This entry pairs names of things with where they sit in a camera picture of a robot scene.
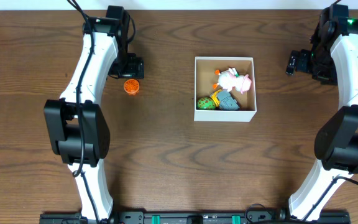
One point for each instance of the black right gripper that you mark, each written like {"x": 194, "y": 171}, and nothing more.
{"x": 329, "y": 78}

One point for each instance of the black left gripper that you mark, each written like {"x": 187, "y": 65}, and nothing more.
{"x": 132, "y": 69}

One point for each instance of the pink and white toy duck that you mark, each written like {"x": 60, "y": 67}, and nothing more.
{"x": 230, "y": 79}

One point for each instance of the grey and yellow toy truck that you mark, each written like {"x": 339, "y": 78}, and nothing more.
{"x": 224, "y": 100}

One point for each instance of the green ball with red numbers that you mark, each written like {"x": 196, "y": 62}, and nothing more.
{"x": 205, "y": 103}

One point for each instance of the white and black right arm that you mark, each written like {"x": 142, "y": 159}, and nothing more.
{"x": 336, "y": 143}

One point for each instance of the orange ribbed toy ball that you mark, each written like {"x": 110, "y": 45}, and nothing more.
{"x": 131, "y": 86}

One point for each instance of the white open cardboard box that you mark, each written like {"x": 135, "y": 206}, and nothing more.
{"x": 206, "y": 75}

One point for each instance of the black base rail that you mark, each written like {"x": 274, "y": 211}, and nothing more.
{"x": 253, "y": 216}

